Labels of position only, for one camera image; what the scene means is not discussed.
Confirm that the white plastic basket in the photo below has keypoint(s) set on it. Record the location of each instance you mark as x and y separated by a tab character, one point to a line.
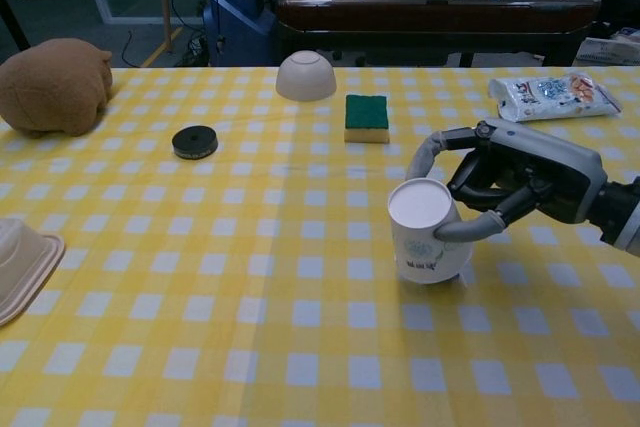
607	51

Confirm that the yellow checkered tablecloth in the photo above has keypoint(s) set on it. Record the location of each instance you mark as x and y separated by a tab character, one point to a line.
250	247

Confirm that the black table leg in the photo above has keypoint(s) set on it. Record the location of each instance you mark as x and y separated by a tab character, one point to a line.
15	22

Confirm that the black bag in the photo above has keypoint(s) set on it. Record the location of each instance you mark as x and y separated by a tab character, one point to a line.
620	9

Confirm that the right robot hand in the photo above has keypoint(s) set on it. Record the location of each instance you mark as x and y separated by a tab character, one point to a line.
550	167

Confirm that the white snack bag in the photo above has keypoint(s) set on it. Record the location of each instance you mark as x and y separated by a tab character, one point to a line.
545	97

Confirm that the beige lunch box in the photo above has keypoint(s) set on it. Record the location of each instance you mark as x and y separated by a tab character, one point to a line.
20	267

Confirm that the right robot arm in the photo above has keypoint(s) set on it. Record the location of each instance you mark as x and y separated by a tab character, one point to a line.
625	217

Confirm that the black tape roll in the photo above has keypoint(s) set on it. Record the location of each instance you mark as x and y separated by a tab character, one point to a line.
195	143

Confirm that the beige upturned bowl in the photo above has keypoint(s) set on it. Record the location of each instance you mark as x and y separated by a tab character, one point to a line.
305	79

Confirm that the white floral paper cup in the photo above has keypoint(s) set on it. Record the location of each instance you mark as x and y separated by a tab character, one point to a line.
420	207

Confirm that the dark wooden mahjong table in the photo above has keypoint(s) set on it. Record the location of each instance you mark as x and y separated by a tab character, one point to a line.
425	12

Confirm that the blue machine base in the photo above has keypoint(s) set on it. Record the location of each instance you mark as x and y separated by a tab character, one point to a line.
240	22

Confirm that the green yellow sponge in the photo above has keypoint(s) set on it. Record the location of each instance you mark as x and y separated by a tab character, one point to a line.
366	112

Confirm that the brown plush toy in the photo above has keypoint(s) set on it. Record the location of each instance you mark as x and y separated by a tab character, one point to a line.
50	92

